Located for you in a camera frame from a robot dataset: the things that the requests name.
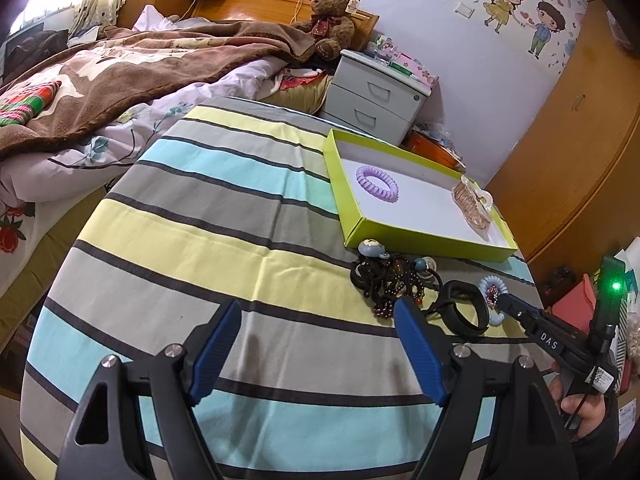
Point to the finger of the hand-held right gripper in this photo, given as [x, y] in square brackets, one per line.
[520, 312]

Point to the pink flat packet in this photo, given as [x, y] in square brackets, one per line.
[575, 305]

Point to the person's right hand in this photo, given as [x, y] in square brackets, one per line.
[592, 420]

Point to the black wrist band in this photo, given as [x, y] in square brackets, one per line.
[470, 327]

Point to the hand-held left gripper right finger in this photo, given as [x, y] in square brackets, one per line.
[420, 355]

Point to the brown teddy bear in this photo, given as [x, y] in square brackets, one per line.
[327, 15]

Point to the pink crystal hair clip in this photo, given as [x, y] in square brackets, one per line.
[491, 294]

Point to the pearly rose gold claw clip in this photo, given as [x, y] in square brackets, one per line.
[467, 205]

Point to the clear glass items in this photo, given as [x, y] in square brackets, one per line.
[382, 47]

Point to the orange box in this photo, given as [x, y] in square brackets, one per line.
[432, 150]

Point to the red green plaid cloth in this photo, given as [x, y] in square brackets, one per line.
[25, 105]

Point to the wooden wardrobe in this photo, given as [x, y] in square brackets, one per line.
[585, 160]

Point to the wooden headboard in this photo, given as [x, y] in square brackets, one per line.
[240, 5]

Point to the white drawer nightstand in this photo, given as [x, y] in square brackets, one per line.
[370, 95]

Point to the pink floral box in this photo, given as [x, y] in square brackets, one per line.
[417, 70]

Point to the cartoon wall sticker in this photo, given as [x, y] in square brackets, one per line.
[520, 5]

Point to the white pillow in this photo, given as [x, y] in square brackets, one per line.
[152, 17]

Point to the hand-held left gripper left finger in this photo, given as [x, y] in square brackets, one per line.
[217, 350]

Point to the brown blanket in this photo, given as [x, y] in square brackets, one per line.
[125, 75]

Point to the green cardboard box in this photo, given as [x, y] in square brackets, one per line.
[425, 195]

